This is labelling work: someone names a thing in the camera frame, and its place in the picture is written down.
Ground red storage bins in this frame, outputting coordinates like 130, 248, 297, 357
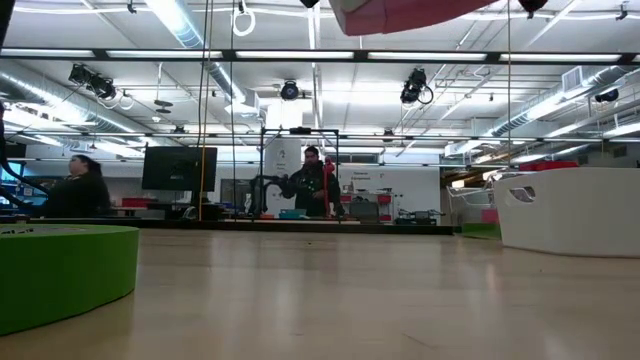
519, 159, 581, 173

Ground black dome camera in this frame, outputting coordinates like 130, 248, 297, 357
279, 79, 301, 102

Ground black monitor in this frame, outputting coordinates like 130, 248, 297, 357
140, 145, 219, 193

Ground person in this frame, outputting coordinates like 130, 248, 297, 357
43, 153, 113, 220
281, 144, 346, 220

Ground blue lit screen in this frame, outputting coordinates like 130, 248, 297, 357
0, 161, 24, 184

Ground shelf with red bins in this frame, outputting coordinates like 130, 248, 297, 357
339, 186, 394, 224

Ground clear plastic bin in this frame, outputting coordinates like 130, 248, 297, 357
445, 171, 503, 241

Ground red box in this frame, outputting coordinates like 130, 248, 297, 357
120, 196, 157, 209

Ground black ceiling camera cluster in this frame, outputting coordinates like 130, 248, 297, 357
399, 67, 435, 107

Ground pink stapler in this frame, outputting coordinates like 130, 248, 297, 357
328, 0, 502, 38

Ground white plastic bin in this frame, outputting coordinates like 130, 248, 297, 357
493, 166, 640, 260

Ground black hanging cable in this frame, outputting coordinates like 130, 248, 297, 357
229, 0, 238, 222

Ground black ceiling spotlights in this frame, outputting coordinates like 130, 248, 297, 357
67, 62, 118, 100

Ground yellow hanging cable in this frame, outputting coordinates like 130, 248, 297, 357
197, 0, 216, 222

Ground white cable ring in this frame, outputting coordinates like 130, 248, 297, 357
230, 6, 258, 38

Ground black background rig frame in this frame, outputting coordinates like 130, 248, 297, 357
257, 126, 342, 222

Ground small background robot arms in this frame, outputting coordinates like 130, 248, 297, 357
394, 208, 447, 227

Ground red lamp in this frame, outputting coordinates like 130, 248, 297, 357
321, 155, 337, 217

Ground black metal table frame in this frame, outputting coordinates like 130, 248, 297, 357
0, 215, 457, 237

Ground black overhead light bar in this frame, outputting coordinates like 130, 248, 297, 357
0, 47, 640, 65

